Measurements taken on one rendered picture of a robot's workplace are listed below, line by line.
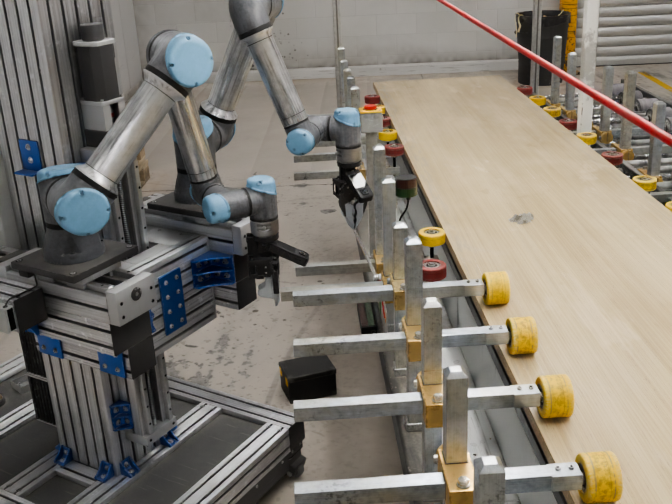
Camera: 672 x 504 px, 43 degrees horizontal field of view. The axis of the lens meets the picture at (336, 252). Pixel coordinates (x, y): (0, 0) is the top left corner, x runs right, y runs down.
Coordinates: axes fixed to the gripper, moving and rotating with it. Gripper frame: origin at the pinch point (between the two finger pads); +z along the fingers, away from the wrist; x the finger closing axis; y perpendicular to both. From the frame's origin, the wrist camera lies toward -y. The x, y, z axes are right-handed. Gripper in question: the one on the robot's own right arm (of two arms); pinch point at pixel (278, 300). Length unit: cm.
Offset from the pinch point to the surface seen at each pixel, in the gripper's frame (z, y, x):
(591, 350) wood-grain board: -7, -69, 52
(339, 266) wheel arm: 0.8, -17.9, -23.5
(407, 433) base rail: 13, -29, 49
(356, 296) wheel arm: -12.2, -20.0, 26.5
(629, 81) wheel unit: -30, -139, -119
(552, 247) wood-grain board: -7, -78, -8
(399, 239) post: -24.8, -31.1, 22.7
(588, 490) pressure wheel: -12, -51, 103
